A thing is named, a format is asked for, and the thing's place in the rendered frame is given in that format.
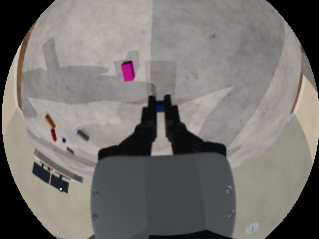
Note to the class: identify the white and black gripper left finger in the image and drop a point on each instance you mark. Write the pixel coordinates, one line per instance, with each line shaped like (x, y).
(137, 142)

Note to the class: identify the magenta block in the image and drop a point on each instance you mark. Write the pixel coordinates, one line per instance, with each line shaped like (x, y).
(128, 71)

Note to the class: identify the orange rod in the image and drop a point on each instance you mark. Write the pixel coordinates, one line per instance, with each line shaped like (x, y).
(50, 121)

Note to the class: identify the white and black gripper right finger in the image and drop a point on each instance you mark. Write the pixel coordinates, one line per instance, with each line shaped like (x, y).
(182, 140)

